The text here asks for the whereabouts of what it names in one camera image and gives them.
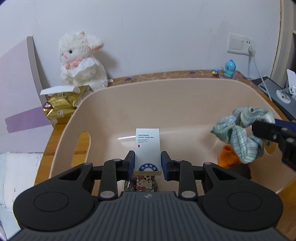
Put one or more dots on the small bird figurine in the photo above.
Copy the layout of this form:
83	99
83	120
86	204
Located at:
215	72

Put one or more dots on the white phone stand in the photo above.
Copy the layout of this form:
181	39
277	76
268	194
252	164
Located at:
286	94

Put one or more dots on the lilac headboard panel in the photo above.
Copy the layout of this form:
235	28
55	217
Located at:
24	127

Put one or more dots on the orange cloth item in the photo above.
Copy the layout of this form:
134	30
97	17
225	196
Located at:
228	157

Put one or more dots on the blue penguin figurine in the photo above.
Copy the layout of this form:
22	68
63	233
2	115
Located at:
229	69

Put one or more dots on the gold foil snack bag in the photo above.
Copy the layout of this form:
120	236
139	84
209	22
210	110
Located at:
60	106

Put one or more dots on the white wall switch socket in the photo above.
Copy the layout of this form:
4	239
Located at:
239	44

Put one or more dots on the green plaid scrunchie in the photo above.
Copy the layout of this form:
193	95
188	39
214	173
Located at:
232	130

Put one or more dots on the white pillow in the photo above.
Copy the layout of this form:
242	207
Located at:
18	173

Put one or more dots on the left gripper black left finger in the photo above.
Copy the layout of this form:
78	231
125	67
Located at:
69	198

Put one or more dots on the dark grey flat box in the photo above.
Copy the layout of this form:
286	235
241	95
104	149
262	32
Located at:
271	87

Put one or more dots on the white paper card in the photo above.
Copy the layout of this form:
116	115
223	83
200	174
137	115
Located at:
60	89

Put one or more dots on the white plush lamb toy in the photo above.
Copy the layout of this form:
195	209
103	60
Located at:
79	66

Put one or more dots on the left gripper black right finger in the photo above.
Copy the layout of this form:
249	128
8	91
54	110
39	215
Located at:
227	196

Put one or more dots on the Hello Kitty cartoon box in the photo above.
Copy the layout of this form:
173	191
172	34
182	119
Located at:
141	184

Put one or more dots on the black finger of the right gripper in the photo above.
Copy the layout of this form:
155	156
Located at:
268	131
285	124

